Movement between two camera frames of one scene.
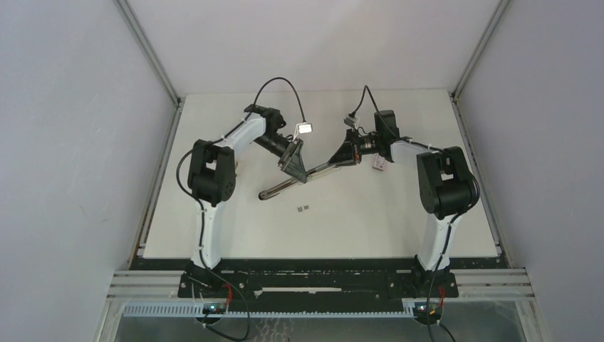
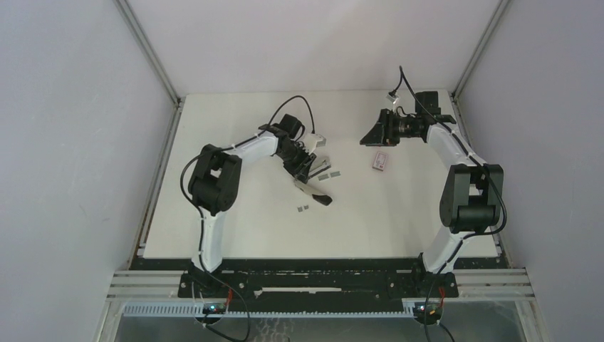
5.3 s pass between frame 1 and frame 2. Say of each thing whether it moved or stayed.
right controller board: stayed
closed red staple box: stayed
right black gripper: moved
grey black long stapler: moved
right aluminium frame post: stayed
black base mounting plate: stayed
